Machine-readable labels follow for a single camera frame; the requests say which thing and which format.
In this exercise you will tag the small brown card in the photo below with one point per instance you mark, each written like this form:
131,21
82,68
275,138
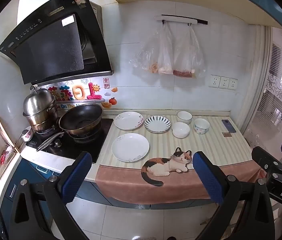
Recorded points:
227,134

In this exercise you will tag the blue smartphone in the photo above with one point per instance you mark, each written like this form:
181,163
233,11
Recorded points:
229,125

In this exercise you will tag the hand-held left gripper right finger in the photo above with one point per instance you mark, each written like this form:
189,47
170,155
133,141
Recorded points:
207,177

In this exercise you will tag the white wall hook rail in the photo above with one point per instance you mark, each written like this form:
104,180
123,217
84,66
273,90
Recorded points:
178,18

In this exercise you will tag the plain white bowl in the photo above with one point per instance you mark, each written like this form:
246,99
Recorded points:
181,130

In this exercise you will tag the clear plastic bag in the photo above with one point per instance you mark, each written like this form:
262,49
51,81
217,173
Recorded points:
161,52
188,55

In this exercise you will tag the patterned glass door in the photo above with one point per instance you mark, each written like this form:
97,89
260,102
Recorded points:
276,92

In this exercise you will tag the white wall socket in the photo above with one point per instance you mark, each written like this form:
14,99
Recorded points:
233,84
224,82
215,81

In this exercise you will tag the white bowl coloured dots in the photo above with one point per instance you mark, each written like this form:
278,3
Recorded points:
201,127

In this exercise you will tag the small floral cup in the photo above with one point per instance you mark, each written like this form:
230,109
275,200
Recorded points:
27,135

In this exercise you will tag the blue base cabinet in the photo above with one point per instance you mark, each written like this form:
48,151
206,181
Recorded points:
31,172

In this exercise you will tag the stainless steel steamer pot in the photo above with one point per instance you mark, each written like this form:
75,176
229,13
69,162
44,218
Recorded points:
39,105

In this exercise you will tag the large white plate grey print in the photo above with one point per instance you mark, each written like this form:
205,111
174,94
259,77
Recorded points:
130,147

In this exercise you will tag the black gas stove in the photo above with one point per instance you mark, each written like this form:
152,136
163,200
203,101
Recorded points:
93,150

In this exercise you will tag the white bowl dark rim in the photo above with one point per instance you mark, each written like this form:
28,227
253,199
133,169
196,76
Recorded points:
184,117

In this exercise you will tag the white plate black radial stripes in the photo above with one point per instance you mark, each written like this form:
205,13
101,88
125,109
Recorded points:
157,124

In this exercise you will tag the black range hood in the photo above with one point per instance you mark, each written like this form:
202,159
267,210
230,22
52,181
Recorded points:
51,47

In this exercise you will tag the striped cat print mat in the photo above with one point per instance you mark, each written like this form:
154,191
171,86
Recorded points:
206,145

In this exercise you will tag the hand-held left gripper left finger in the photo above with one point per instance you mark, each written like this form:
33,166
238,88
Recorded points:
77,177

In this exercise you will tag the colourful wall sticker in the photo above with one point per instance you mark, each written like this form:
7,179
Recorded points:
81,92

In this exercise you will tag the white plate pink floral print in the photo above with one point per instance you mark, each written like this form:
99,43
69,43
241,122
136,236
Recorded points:
128,121

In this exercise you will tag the wooden cutting board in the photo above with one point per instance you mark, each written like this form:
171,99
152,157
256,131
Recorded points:
3,130

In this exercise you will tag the black wok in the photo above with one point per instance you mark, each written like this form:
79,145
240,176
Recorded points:
81,120

